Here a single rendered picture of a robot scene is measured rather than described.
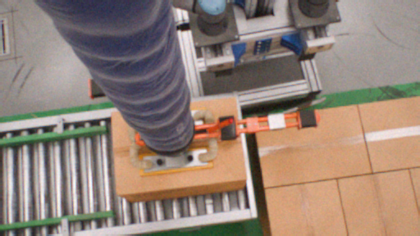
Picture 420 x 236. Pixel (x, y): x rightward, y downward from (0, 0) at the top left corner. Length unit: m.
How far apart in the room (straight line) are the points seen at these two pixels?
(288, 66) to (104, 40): 2.29
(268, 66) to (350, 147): 0.80
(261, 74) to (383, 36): 1.01
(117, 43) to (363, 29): 2.81
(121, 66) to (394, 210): 1.97
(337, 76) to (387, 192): 1.03
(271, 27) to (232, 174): 0.76
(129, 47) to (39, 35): 2.74
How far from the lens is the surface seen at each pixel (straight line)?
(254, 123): 1.97
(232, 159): 2.08
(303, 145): 2.55
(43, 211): 2.63
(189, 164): 2.05
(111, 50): 0.86
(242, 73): 2.99
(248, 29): 2.29
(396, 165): 2.67
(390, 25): 3.59
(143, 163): 2.03
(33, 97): 3.42
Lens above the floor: 2.99
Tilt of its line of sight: 75 degrees down
